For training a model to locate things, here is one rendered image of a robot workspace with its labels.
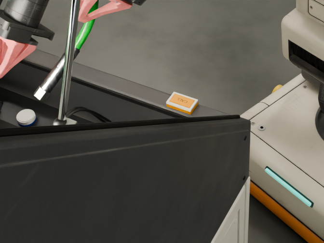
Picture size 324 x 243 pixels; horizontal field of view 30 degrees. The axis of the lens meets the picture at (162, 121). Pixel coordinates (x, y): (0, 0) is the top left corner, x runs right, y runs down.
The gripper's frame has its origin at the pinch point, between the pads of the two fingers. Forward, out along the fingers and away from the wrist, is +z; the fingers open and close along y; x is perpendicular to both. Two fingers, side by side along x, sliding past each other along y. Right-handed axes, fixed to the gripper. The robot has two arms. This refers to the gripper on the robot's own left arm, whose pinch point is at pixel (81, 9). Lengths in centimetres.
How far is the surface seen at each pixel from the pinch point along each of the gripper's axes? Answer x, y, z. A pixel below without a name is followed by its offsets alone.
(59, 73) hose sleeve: 0.5, 5.3, 8.3
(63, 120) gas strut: -17.0, 28.5, -7.2
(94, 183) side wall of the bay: -12.6, 33.4, -4.4
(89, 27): 1.7, 2.0, 1.0
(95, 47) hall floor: 117, -110, 93
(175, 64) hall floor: 133, -86, 68
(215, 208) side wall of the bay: 30.1, 24.4, 10.8
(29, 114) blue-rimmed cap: 19.3, -12.0, 37.7
